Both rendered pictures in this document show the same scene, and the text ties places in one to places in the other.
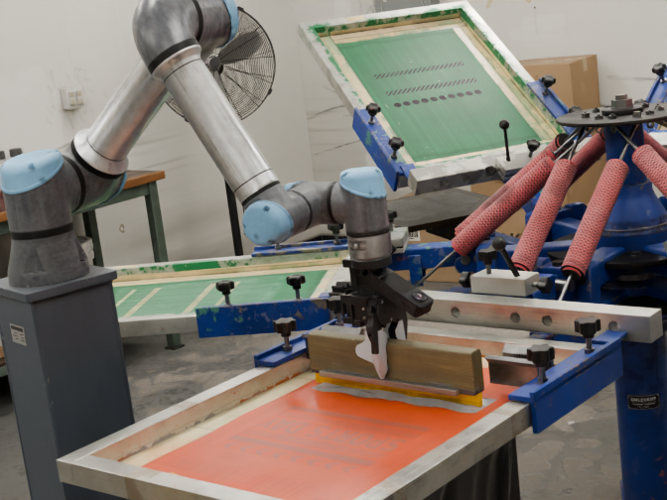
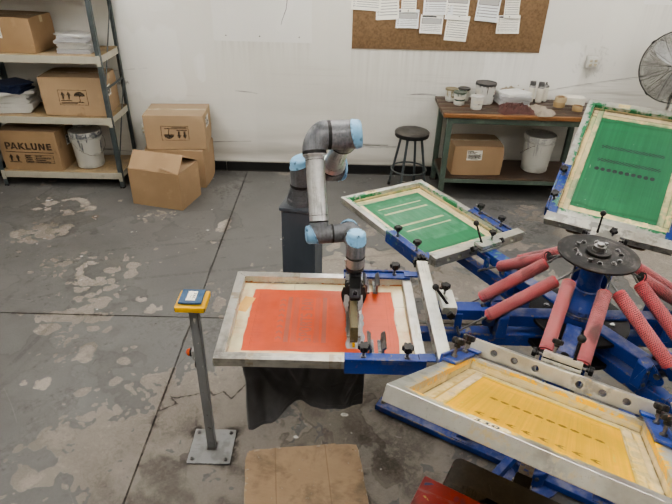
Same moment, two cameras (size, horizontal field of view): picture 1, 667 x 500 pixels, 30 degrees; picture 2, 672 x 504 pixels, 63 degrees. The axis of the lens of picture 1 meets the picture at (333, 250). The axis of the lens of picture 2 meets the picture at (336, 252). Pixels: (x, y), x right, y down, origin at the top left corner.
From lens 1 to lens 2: 1.76 m
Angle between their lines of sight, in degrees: 49
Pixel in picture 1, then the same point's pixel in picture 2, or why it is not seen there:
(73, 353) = (294, 233)
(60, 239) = (300, 192)
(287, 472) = (267, 324)
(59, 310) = (291, 216)
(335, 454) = (288, 329)
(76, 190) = not seen: hidden behind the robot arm
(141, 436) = (269, 278)
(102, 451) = (251, 277)
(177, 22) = (313, 140)
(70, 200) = not seen: hidden behind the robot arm
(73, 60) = (603, 42)
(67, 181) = not seen: hidden behind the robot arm
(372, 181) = (352, 240)
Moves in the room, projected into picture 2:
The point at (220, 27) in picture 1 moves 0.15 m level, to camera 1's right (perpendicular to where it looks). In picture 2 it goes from (346, 144) to (372, 155)
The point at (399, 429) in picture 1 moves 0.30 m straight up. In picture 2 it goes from (320, 334) to (320, 271)
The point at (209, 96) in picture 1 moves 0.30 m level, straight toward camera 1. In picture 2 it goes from (311, 176) to (249, 198)
